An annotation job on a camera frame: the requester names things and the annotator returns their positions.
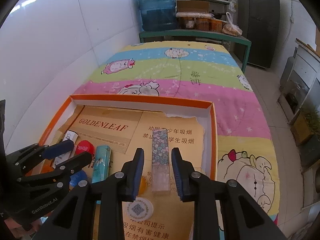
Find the orange shallow cardboard tray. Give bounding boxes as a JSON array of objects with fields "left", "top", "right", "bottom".
[{"left": 39, "top": 94, "right": 217, "bottom": 239}]

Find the teal cigarette pack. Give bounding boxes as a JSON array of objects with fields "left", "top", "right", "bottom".
[{"left": 92, "top": 145, "right": 111, "bottom": 184}]

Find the colourful cartoon bed quilt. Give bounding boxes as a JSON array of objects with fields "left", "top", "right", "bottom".
[{"left": 76, "top": 41, "right": 280, "bottom": 222}]

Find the gold rectangular box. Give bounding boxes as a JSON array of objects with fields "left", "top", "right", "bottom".
[{"left": 50, "top": 130, "right": 65, "bottom": 146}]

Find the blue water jug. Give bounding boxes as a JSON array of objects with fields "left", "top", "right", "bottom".
[{"left": 138, "top": 0, "right": 177, "bottom": 31}]

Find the grey kitchen counter cabinet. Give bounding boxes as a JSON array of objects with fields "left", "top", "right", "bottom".
[{"left": 277, "top": 38, "right": 320, "bottom": 160}]

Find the black refrigerator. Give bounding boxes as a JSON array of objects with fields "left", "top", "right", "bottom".
[{"left": 238, "top": 0, "right": 280, "bottom": 68}]

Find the red bottle cap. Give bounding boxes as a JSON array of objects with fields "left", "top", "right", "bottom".
[{"left": 75, "top": 140, "right": 95, "bottom": 155}]

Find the clear plastic patterned box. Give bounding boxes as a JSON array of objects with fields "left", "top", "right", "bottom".
[{"left": 151, "top": 129, "right": 170, "bottom": 195}]

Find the white QR code cap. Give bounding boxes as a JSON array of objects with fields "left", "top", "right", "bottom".
[{"left": 125, "top": 197, "right": 154, "bottom": 222}]

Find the potted green plant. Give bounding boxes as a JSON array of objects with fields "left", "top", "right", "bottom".
[{"left": 290, "top": 108, "right": 319, "bottom": 146}]

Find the plastic bag of food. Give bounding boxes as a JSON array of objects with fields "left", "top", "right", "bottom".
[{"left": 222, "top": 12, "right": 242, "bottom": 37}]

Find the orange bottle cap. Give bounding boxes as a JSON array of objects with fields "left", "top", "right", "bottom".
[
  {"left": 138, "top": 176, "right": 148, "bottom": 196},
  {"left": 41, "top": 164, "right": 54, "bottom": 174}
]

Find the white cartoon print box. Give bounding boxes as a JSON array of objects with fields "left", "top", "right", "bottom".
[{"left": 52, "top": 131, "right": 78, "bottom": 168}]

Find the green low table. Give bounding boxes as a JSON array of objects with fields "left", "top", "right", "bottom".
[{"left": 139, "top": 29, "right": 252, "bottom": 73}]

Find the person's left hand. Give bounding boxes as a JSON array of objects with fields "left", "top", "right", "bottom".
[{"left": 4, "top": 218, "right": 28, "bottom": 239}]

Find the blue bottle cap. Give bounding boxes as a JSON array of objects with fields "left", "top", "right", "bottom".
[{"left": 70, "top": 170, "right": 87, "bottom": 187}]

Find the metal storage shelf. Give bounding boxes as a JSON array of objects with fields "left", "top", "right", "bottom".
[{"left": 176, "top": 0, "right": 232, "bottom": 33}]

